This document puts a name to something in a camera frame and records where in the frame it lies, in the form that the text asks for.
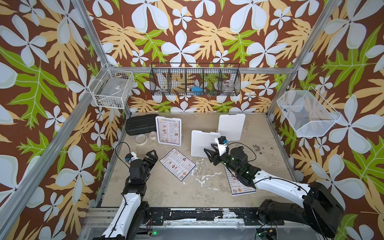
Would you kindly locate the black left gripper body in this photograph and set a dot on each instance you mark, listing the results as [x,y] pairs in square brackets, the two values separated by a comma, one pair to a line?
[143,165]

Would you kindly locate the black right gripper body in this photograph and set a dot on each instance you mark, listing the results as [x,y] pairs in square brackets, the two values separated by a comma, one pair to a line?
[226,160]

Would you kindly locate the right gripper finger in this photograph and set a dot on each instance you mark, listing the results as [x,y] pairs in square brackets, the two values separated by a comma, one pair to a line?
[212,155]
[219,148]

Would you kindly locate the white menu holder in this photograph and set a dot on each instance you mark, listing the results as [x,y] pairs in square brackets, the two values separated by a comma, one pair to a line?
[231,126]
[168,130]
[200,141]

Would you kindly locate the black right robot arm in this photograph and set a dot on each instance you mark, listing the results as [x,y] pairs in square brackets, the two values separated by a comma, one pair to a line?
[310,204]

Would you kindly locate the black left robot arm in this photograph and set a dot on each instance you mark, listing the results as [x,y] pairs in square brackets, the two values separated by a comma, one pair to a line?
[133,211]

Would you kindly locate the black plastic case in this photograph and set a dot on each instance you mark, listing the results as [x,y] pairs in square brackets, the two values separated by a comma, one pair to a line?
[141,124]

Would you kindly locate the blue object in basket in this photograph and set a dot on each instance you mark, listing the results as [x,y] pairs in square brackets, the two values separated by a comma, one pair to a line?
[197,91]

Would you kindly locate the white mesh basket right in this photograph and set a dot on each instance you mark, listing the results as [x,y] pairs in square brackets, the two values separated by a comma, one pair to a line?
[308,112]

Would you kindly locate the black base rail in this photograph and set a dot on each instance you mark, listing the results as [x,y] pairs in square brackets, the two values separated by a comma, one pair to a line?
[157,216]

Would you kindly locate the black wire basket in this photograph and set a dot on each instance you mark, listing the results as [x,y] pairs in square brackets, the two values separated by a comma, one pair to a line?
[216,79]

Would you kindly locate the white wire basket left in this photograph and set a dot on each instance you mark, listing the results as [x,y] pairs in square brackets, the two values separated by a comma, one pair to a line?
[111,87]

